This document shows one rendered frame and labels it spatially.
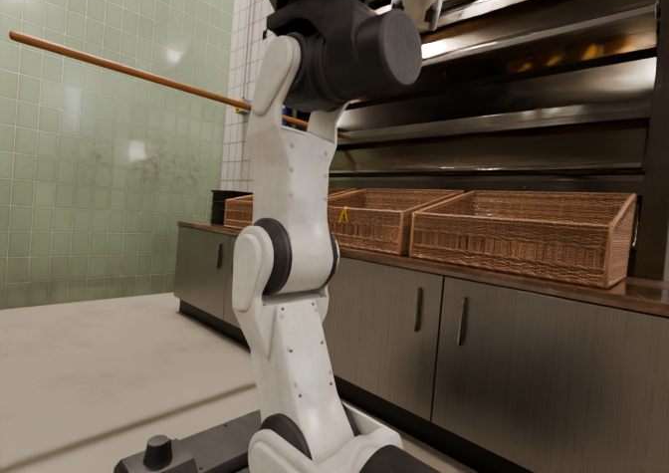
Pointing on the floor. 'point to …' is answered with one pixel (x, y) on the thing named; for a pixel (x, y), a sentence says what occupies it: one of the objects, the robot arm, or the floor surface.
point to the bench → (478, 355)
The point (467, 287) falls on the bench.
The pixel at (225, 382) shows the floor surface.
